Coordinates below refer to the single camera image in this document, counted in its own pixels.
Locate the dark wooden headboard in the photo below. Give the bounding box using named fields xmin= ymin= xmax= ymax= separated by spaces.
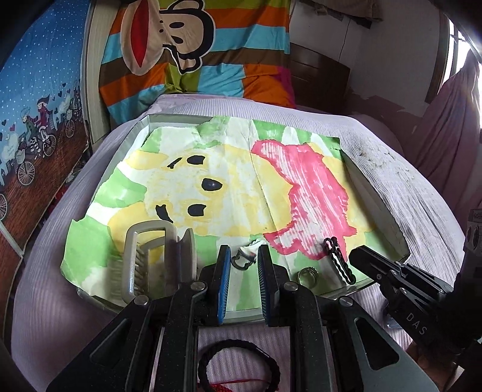
xmin=289 ymin=42 xmax=352 ymax=114

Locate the small black white charm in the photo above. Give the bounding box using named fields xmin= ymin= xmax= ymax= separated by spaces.
xmin=230 ymin=244 xmax=259 ymax=272

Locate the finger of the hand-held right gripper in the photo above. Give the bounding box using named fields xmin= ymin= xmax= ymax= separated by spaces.
xmin=378 ymin=280 xmax=415 ymax=325
xmin=348 ymin=246 xmax=454 ymax=300

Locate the white wooden board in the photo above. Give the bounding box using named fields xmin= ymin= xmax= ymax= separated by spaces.
xmin=81 ymin=0 xmax=127 ymax=151

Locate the blue printed wardrobe cloth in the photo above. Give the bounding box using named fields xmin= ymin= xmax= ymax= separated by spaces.
xmin=0 ymin=0 xmax=95 ymax=261

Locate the window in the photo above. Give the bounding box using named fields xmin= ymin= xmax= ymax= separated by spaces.
xmin=425 ymin=15 xmax=476 ymax=106

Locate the silver ring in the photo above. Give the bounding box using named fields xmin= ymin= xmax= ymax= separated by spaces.
xmin=297 ymin=266 xmax=316 ymax=289

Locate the red string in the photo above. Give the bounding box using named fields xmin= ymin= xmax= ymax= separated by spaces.
xmin=199 ymin=378 xmax=265 ymax=392

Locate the brown hanging garment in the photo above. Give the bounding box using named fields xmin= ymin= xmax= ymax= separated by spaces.
xmin=339 ymin=0 xmax=428 ymax=23

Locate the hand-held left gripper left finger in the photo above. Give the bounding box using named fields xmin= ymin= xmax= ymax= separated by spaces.
xmin=45 ymin=245 xmax=231 ymax=392

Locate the pink curtain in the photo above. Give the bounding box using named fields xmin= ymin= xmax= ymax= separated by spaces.
xmin=410 ymin=56 xmax=482 ymax=230

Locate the grey folding hair comb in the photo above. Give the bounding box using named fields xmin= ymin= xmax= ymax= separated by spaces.
xmin=108 ymin=220 xmax=197 ymax=305

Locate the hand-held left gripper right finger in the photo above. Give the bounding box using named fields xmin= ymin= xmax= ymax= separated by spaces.
xmin=257 ymin=245 xmax=445 ymax=392

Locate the striped monkey print blanket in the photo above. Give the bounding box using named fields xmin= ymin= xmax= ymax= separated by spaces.
xmin=99 ymin=0 xmax=299 ymax=127

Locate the grey shallow tray box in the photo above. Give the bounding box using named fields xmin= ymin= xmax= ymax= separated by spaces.
xmin=59 ymin=110 xmax=412 ymax=325

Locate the cartoon bear paper lining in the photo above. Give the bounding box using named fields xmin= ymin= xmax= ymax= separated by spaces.
xmin=61 ymin=116 xmax=377 ymax=313

